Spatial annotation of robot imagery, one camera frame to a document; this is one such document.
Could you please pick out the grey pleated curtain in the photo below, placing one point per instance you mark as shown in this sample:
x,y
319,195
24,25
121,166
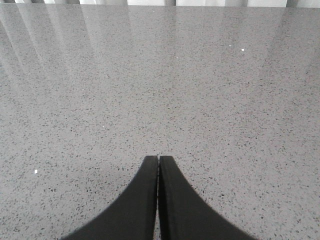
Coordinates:
x,y
184,3

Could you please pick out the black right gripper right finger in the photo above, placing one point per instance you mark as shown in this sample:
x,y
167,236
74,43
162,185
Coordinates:
x,y
183,214

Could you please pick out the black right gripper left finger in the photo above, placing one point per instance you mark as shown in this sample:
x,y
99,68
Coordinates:
x,y
132,215

